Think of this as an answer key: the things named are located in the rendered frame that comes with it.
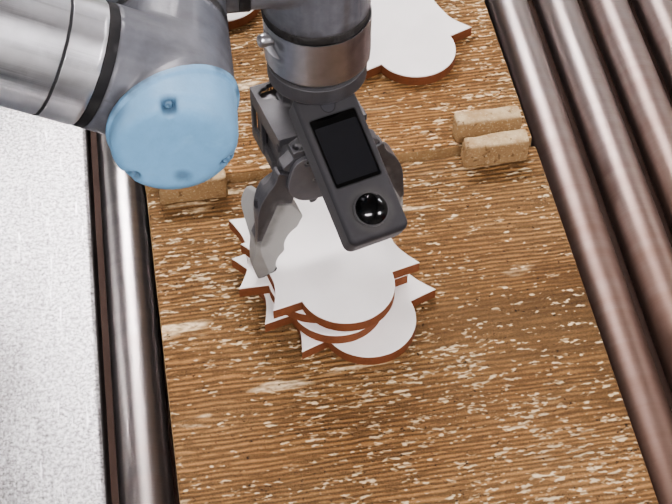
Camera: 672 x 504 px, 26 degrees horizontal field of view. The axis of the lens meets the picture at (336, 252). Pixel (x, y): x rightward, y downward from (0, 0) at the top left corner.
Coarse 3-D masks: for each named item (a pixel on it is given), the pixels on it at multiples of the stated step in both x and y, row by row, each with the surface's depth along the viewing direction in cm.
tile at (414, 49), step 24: (384, 0) 141; (408, 0) 141; (432, 0) 141; (384, 24) 139; (408, 24) 139; (432, 24) 139; (456, 24) 139; (384, 48) 137; (408, 48) 137; (432, 48) 137; (384, 72) 136; (408, 72) 135; (432, 72) 135
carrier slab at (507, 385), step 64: (448, 192) 127; (512, 192) 127; (192, 256) 122; (448, 256) 122; (512, 256) 122; (192, 320) 118; (256, 320) 118; (448, 320) 118; (512, 320) 118; (576, 320) 118; (192, 384) 114; (256, 384) 114; (320, 384) 114; (384, 384) 114; (448, 384) 114; (512, 384) 114; (576, 384) 114; (192, 448) 111; (256, 448) 111; (320, 448) 111; (384, 448) 111; (448, 448) 111; (512, 448) 111; (576, 448) 111
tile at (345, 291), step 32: (320, 224) 118; (288, 256) 116; (320, 256) 116; (352, 256) 116; (384, 256) 116; (288, 288) 114; (320, 288) 114; (352, 288) 114; (384, 288) 114; (320, 320) 113; (352, 320) 112
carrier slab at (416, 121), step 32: (448, 0) 143; (480, 0) 143; (256, 32) 140; (480, 32) 140; (256, 64) 137; (480, 64) 137; (384, 96) 135; (416, 96) 135; (448, 96) 135; (480, 96) 135; (512, 96) 135; (384, 128) 132; (416, 128) 132; (448, 128) 132; (256, 160) 129; (416, 160) 131
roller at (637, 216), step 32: (544, 0) 146; (576, 0) 147; (544, 32) 146; (576, 32) 142; (576, 64) 140; (576, 96) 138; (608, 96) 137; (608, 128) 134; (608, 160) 132; (608, 192) 131; (640, 192) 129; (640, 224) 127; (640, 256) 125; (640, 288) 124
